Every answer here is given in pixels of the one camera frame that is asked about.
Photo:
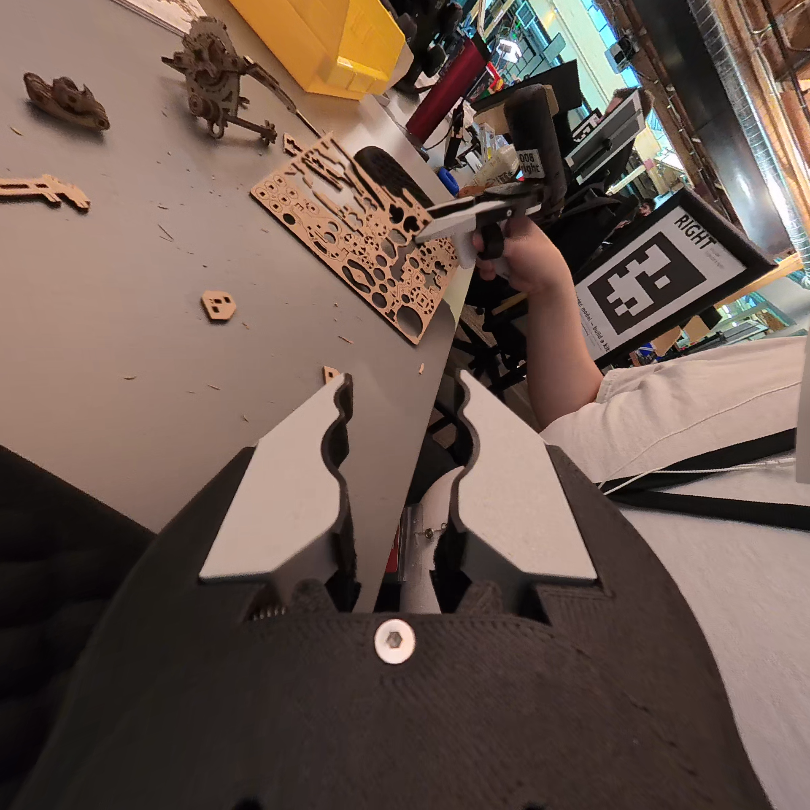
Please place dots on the framed marker poster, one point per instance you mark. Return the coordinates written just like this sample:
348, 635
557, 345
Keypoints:
645, 285

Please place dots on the maroon bottle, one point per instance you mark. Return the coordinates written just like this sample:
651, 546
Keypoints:
449, 82

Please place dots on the small dark wooden assembly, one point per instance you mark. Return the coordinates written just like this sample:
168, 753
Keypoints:
69, 101

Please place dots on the yellow plastic bin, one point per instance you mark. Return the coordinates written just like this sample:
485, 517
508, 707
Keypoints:
304, 38

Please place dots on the small pentagon wooden piece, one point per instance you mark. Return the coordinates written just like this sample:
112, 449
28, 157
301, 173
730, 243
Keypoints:
207, 305
329, 378

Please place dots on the wooden laser-cut parts sheet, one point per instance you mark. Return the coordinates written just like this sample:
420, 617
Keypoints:
297, 209

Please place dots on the wooden strip part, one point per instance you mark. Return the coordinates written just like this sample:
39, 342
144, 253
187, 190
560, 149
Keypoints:
38, 188

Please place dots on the black table frame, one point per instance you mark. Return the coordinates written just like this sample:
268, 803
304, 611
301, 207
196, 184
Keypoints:
493, 354

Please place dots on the silver air duct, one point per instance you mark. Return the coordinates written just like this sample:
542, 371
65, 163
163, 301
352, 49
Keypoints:
747, 107

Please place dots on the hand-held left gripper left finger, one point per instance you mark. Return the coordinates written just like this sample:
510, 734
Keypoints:
272, 506

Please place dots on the person's right forearm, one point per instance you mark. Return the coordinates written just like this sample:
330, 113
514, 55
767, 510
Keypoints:
560, 360

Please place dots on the instruction booklet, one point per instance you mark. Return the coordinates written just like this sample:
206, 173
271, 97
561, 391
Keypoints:
164, 12

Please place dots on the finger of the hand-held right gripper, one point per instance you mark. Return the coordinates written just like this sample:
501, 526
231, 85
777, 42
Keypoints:
452, 209
446, 231

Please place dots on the dark wooden gear model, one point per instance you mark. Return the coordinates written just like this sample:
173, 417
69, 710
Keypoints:
212, 69

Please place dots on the person in white shirt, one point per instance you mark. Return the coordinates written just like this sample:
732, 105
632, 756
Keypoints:
696, 392

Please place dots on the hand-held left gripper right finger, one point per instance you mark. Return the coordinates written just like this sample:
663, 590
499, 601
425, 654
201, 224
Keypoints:
519, 506

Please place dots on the clear badge holder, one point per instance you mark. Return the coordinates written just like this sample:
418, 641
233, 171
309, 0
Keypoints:
414, 544

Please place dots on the person's right hand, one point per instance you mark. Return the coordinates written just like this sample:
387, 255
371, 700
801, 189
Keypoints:
531, 259

